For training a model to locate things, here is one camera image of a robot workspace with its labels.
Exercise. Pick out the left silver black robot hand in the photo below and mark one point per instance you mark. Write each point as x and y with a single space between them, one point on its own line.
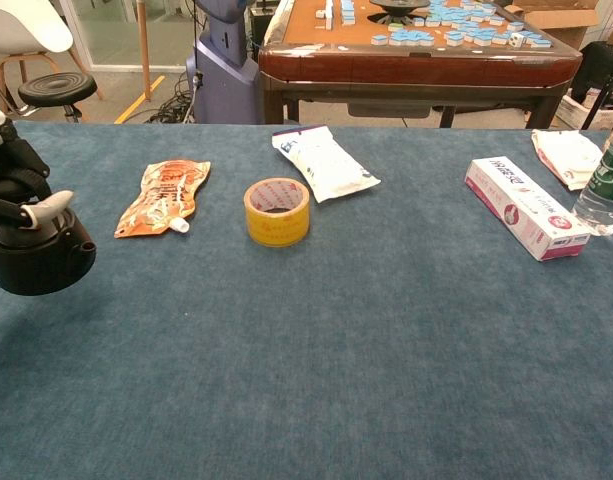
41 212

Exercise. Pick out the black round device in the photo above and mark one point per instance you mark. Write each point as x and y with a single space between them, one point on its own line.
41 265

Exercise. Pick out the wooden post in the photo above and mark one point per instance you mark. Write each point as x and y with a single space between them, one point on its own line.
145 50

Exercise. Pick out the blue felt table cover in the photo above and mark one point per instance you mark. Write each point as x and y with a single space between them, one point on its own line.
361 350

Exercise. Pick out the cardboard box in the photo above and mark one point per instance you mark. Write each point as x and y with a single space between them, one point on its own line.
551 17

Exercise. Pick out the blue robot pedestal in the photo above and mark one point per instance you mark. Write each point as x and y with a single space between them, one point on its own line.
221 75

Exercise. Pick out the black round dice console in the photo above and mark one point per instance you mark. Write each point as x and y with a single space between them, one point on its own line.
398 6

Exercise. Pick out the yellow packing tape roll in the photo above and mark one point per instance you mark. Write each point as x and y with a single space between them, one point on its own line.
276 230

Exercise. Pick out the white paper packet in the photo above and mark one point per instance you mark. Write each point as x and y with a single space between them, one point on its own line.
566 155

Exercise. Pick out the clear green-label water bottle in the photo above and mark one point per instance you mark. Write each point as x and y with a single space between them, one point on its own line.
603 195

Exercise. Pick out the white wet wipes pack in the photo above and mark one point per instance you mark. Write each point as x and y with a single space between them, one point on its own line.
326 165

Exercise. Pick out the white shell chair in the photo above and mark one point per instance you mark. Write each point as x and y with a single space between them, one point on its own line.
21 25

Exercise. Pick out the brown mahjong table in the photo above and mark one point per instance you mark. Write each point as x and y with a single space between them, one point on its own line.
411 67

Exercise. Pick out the black round swivel stool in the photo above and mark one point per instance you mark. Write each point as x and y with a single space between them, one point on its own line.
56 87

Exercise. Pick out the white pink toothpaste box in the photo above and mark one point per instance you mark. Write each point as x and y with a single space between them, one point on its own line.
526 210

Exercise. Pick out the white dotted mahjong tile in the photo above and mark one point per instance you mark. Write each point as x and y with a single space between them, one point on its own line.
517 39

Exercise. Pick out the orange spout pouch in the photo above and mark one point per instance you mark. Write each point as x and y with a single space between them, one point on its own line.
161 195

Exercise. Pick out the blue white mahjong tile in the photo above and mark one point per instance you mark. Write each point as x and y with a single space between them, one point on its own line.
541 42
454 40
379 39

